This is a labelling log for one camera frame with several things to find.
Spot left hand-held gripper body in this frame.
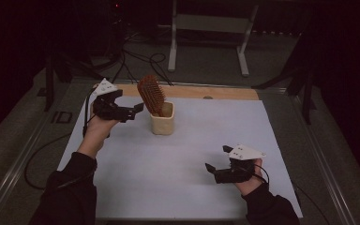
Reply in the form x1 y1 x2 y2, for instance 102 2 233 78
91 78 137 124

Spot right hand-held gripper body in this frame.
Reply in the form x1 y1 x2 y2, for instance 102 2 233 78
214 143 267 185

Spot brown wooden hairbrush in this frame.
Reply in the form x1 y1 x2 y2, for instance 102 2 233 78
136 74 167 118

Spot beige square cup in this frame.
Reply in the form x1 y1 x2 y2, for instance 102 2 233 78
150 101 175 136

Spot person's left hand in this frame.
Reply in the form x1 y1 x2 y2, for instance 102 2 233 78
76 101 120 159

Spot person's right hand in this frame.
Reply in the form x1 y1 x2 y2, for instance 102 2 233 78
233 157 263 197

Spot white table mat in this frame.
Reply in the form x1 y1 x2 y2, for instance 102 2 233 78
57 95 304 219

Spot black square floor socket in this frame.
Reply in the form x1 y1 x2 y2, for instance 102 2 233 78
51 110 74 125

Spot black metal stand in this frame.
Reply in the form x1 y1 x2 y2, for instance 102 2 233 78
43 51 109 113
252 31 319 126

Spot black equipment with red light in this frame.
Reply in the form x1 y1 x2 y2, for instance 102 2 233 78
106 0 129 60

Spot white metal stand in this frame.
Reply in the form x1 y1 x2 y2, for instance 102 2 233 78
167 0 260 78

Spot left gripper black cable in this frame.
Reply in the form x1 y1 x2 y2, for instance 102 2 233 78
55 88 98 190

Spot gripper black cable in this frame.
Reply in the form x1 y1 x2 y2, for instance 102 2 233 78
237 163 271 186
55 88 98 190

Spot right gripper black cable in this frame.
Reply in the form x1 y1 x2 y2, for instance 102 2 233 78
237 163 271 186

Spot tangled black floor cables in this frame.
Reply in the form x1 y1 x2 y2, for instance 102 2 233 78
111 46 174 87

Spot grey metal rail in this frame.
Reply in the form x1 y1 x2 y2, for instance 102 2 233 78
71 78 288 94
285 90 360 225
0 82 76 225

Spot thin black floor cable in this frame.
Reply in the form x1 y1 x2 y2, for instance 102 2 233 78
292 182 331 225

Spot long black floor cable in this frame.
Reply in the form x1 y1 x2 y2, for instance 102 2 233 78
23 133 72 190

